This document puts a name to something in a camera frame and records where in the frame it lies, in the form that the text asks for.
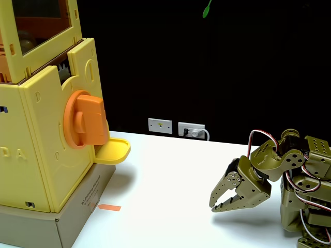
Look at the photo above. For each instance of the orange round turning knob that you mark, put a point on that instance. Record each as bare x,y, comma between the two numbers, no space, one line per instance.
90,121

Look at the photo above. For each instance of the yellow toy vending machine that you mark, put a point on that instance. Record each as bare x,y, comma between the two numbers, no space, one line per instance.
38,155

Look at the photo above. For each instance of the black plug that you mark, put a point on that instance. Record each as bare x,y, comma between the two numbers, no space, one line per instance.
185,132

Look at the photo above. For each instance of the yellow dispensing tray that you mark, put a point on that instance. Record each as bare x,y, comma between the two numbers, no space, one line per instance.
113,152

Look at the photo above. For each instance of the orange tape arrow marker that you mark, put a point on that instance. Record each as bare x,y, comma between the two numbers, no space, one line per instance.
111,207

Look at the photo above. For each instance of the brown cardboard box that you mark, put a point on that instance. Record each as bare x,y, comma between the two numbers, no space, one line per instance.
72,219

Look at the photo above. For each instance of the green leaf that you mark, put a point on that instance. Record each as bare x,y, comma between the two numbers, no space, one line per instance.
206,11

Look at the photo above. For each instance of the grey plastic gear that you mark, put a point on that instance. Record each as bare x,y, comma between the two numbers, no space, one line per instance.
63,73

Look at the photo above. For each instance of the capsule ball behind window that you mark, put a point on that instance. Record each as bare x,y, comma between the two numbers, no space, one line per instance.
26,41

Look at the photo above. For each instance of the white wall socket plate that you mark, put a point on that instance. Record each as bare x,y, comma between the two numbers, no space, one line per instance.
200,127

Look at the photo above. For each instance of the white blank wall plate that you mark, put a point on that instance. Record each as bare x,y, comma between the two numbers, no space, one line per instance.
160,125

